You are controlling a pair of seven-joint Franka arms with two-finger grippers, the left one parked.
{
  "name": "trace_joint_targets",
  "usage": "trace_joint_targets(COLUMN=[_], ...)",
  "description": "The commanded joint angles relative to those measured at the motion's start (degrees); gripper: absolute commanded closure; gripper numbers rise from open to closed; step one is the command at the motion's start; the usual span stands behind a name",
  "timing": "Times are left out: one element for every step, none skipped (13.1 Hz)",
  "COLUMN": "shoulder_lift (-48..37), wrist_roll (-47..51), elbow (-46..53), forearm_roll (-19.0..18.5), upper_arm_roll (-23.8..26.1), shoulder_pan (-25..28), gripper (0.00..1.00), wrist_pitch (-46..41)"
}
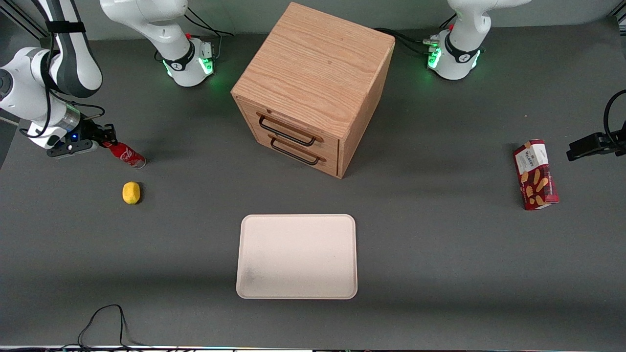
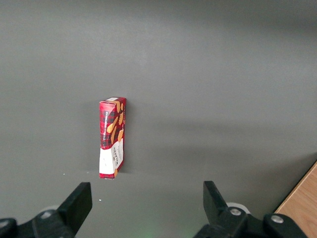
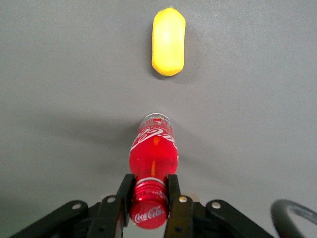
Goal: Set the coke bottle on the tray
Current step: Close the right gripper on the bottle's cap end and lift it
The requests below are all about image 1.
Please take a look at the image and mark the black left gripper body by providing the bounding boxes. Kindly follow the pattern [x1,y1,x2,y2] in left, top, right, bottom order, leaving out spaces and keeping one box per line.
[606,131,626,158]

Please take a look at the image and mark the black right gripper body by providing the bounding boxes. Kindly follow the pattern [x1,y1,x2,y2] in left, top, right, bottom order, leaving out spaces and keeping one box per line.
[73,119,105,144]

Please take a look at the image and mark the red coke bottle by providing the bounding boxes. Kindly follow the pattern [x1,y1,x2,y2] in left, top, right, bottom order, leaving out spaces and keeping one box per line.
[104,141,147,170]

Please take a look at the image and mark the beige plastic tray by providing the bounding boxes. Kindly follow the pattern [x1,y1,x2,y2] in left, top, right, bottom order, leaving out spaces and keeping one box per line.
[236,214,358,300]

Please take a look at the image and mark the yellow lemon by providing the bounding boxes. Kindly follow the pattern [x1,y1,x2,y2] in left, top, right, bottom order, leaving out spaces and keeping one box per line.
[122,181,141,205]

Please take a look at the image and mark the red shortbread cookie box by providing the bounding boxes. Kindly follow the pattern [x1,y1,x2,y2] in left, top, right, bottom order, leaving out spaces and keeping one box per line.
[513,139,560,211]

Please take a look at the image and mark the wooden drawer front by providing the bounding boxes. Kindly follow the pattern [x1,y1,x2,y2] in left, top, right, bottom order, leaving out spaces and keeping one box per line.
[242,103,340,157]
[247,128,339,177]

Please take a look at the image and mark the wooden drawer cabinet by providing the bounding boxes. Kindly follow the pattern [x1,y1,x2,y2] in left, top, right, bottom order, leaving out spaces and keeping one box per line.
[231,1,396,179]

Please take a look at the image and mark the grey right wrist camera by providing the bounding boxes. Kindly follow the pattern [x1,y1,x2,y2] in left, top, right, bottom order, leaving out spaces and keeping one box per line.
[47,139,99,160]

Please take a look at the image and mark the black left gripper cable loop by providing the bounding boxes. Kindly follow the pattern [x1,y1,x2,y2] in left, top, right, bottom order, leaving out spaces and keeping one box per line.
[603,89,626,143]

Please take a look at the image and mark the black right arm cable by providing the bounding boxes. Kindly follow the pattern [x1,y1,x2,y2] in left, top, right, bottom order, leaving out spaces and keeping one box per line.
[20,22,106,138]

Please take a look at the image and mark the black right arm base cables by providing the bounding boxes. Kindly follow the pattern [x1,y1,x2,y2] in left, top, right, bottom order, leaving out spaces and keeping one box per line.
[182,10,235,62]

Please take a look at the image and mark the black arm base cables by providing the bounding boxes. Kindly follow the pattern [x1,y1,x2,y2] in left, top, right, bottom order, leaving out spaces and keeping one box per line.
[182,10,235,62]
[374,14,458,55]

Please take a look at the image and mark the black metal drawer handle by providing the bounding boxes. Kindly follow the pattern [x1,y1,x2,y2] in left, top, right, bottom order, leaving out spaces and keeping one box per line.
[269,136,321,166]
[258,114,317,147]

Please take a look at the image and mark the thin black table cable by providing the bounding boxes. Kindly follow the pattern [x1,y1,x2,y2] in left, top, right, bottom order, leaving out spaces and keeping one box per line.
[59,304,147,352]

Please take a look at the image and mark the black left arm base cables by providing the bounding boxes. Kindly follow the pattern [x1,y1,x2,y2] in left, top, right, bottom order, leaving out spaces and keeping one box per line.
[374,14,458,55]

